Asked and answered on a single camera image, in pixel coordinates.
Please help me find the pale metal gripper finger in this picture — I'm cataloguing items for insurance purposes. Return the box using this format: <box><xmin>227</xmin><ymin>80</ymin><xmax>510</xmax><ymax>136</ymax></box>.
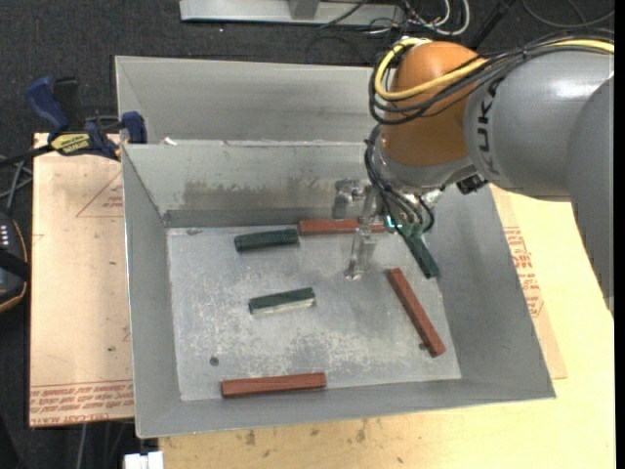
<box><xmin>344</xmin><ymin>230</ymin><xmax>365</xmax><ymax>282</ymax></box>
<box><xmin>356</xmin><ymin>230</ymin><xmax>378</xmax><ymax>280</ymax></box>

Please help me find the red-brown flat block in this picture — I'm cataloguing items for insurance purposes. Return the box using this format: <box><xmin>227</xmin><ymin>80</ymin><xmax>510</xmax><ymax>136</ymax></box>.
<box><xmin>220</xmin><ymin>371</ymin><xmax>328</xmax><ymax>400</ymax></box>
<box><xmin>386</xmin><ymin>267</ymin><xmax>447</xmax><ymax>359</ymax></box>
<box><xmin>298</xmin><ymin>218</ymin><xmax>388</xmax><ymax>236</ymax></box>

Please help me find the dark green flat block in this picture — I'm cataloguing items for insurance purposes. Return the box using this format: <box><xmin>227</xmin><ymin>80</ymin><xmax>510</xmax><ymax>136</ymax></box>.
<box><xmin>247</xmin><ymin>286</ymin><xmax>316</xmax><ymax>317</ymax></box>
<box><xmin>233</xmin><ymin>228</ymin><xmax>300</xmax><ymax>254</ymax></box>
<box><xmin>403</xmin><ymin>234</ymin><xmax>441</xmax><ymax>280</ymax></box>

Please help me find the grey metal bin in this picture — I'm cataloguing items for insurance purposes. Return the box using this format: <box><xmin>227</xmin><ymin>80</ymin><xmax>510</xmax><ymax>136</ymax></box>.
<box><xmin>114</xmin><ymin>55</ymin><xmax>558</xmax><ymax>440</ymax></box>

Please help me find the brown cardboard board red print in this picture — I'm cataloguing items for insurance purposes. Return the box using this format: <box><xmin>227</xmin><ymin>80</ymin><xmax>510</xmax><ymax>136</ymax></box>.
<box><xmin>28</xmin><ymin>132</ymin><xmax>570</xmax><ymax>429</ymax></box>

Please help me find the black cylinder on white bracket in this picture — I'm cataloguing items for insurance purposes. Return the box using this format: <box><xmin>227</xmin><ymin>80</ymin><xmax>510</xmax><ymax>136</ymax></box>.
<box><xmin>422</xmin><ymin>173</ymin><xmax>488</xmax><ymax>207</ymax></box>

